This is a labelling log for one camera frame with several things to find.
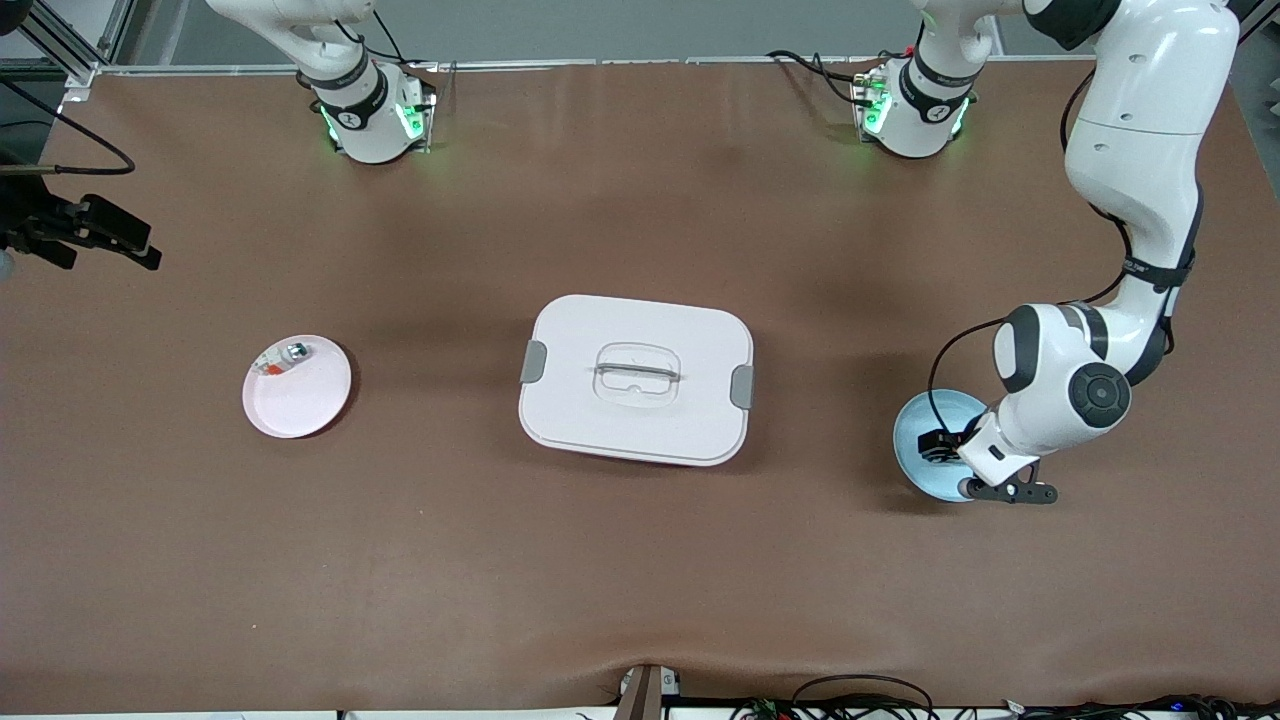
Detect black cable bundle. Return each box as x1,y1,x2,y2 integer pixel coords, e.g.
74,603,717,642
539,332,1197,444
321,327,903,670
728,674,1280,720

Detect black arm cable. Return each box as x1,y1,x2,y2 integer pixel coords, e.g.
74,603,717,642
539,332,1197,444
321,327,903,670
927,68,1203,443
0,75,138,177

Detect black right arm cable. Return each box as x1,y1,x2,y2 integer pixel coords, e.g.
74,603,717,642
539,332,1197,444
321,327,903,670
0,75,138,177

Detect light blue round plate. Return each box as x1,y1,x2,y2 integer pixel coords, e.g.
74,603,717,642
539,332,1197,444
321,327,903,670
892,389,1001,503

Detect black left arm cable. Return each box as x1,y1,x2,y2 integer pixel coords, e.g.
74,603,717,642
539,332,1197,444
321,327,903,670
927,68,1203,443

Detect small white orange tube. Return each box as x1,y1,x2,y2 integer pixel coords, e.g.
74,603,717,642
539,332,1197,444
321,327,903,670
255,341,313,378

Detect white lidded storage box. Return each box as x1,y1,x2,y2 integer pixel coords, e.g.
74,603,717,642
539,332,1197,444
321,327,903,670
517,293,756,468

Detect small metal table bracket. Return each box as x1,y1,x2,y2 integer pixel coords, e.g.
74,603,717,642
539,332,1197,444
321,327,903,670
613,663,683,720

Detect brown table cover mat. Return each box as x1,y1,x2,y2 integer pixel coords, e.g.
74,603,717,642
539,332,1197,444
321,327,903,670
0,57,1280,717

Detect pink round plate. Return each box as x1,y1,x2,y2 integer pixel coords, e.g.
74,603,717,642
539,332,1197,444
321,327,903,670
242,334,353,440

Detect black base cables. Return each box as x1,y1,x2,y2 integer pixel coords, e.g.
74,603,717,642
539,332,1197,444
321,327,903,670
766,48,886,107
338,8,438,73

